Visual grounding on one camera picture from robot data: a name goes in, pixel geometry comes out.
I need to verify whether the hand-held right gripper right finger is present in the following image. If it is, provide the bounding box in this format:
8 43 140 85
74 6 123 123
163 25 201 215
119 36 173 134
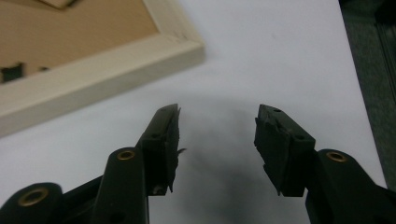
253 104 396 224

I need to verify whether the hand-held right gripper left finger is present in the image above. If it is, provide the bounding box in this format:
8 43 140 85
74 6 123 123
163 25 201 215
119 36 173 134
92 104 187 224

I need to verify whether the wooden picture frame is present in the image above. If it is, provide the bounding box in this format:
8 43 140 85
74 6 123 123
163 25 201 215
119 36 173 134
0 0 206 138

